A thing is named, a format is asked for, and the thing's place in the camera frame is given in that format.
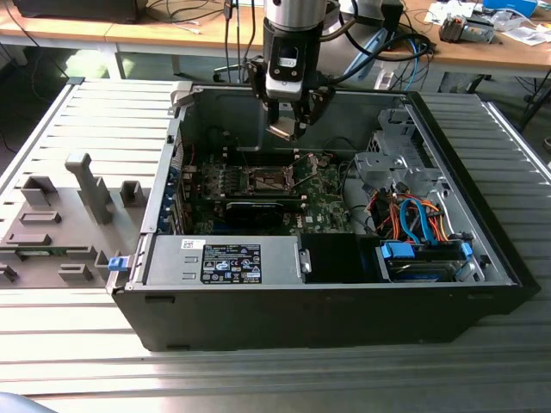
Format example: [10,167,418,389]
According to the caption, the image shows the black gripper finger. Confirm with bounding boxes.
[245,57,282,126]
[291,85,337,140]

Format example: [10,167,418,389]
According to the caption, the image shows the silver CPU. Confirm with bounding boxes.
[266,118,298,139]

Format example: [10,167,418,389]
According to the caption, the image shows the metal locking lever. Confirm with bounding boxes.
[233,136,251,170]

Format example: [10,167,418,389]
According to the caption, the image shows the CPU socket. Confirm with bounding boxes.
[245,165,298,193]

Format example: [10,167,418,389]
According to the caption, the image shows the metal CPU cooler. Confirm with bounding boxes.
[438,12,466,43]

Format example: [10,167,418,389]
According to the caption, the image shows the office chair base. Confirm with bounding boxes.
[213,62,242,83]

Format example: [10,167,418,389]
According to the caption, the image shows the grey disk bay cage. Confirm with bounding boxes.
[353,107,451,199]

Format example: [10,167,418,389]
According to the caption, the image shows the green motherboard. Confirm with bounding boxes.
[180,148,365,237]

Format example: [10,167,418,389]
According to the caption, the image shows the black speaker box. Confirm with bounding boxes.
[381,0,405,34]

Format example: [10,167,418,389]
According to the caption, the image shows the wooden desk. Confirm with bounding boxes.
[105,0,551,78]
[0,0,115,46]

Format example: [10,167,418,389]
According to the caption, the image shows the black graphics card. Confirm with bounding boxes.
[223,200,288,229]

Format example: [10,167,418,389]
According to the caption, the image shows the white paper sheets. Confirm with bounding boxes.
[424,2,474,25]
[494,23,551,46]

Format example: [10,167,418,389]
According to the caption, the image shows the black plastic shroud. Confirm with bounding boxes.
[300,234,382,285]

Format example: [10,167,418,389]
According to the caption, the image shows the hard disk in blue carrier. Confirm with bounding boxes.
[375,240,474,284]

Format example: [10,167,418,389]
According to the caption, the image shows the grey drive unit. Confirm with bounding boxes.
[462,16,496,44]

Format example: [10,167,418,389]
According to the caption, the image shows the black flat device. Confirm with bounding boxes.
[12,0,141,23]

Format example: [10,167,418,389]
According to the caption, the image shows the grey power supply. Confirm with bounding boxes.
[145,235,301,287]

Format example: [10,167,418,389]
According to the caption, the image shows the blue box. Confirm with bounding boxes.
[481,0,539,16]

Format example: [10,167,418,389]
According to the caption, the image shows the black PC case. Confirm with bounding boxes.
[110,83,542,352]

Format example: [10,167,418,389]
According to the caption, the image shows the grey parts rack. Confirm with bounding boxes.
[0,152,150,290]

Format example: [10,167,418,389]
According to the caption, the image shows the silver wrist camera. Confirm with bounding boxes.
[264,40,312,103]

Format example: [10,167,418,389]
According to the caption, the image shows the blue wire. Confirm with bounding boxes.
[399,198,436,246]

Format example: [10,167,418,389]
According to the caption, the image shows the orange wire bundle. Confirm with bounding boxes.
[369,191,455,242]

